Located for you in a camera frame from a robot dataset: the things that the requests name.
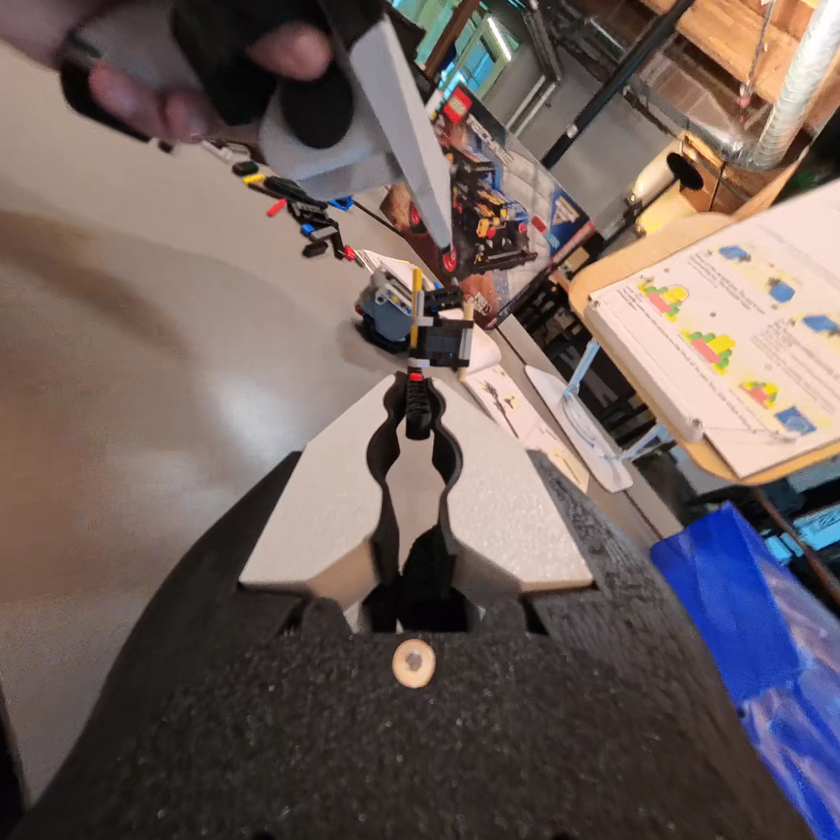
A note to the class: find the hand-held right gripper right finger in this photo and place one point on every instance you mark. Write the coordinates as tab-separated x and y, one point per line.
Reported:
518	518

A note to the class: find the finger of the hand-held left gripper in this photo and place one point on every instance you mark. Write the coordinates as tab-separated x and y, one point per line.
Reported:
407	131

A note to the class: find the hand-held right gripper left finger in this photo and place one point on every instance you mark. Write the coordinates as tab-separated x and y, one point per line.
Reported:
315	518

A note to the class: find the black lego beam assembly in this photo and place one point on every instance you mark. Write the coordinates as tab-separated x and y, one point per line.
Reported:
446	344

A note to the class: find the red lego axle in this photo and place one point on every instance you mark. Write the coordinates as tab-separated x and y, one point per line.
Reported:
277	208

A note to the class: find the open lego instruction booklet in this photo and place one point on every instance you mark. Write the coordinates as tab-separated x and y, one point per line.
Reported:
499	394

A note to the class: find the lego set box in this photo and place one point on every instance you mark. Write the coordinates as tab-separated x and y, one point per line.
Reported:
512	216

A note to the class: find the grey lego chassis model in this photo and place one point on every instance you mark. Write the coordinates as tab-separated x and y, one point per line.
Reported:
387	315

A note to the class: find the person's left hand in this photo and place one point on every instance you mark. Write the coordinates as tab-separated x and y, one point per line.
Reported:
144	108

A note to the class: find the white tablet stand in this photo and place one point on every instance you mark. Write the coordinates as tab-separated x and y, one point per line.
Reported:
590	446

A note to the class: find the black pole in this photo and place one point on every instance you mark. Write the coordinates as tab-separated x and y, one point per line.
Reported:
617	72

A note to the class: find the blue plastic bin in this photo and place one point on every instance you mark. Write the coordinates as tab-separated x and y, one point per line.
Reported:
735	623

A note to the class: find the instruction sheet on wooden board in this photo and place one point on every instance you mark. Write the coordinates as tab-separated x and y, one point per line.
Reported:
722	341

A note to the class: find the black lego frame piece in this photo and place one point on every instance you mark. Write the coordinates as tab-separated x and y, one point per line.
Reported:
295	193

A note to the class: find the silver air duct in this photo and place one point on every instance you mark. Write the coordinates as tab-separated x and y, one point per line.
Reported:
800	79

